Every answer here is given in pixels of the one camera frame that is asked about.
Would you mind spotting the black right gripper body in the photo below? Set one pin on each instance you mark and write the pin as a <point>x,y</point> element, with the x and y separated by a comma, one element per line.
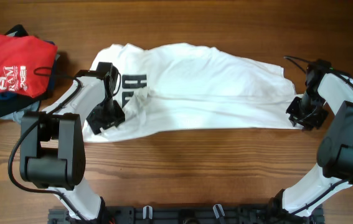
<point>305,112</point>

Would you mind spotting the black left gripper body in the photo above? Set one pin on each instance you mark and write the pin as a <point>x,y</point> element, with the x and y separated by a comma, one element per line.
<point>104,117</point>

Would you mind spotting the white t-shirt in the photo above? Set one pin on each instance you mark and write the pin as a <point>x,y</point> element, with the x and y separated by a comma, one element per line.
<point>182,86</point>

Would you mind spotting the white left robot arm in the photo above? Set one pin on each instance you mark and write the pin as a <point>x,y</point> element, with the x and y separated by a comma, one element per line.
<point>49,157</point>

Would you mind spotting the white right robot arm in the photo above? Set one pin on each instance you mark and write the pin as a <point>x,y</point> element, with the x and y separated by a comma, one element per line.
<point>333,171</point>

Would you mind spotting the grey folded garment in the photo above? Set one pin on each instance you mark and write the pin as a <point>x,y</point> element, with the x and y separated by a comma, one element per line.
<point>17,115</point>

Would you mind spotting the red folded t-shirt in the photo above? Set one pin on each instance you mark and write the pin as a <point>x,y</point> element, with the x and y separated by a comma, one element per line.
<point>25,65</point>

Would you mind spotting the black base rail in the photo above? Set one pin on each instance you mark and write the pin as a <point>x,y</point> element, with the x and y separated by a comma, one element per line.
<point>244,214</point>

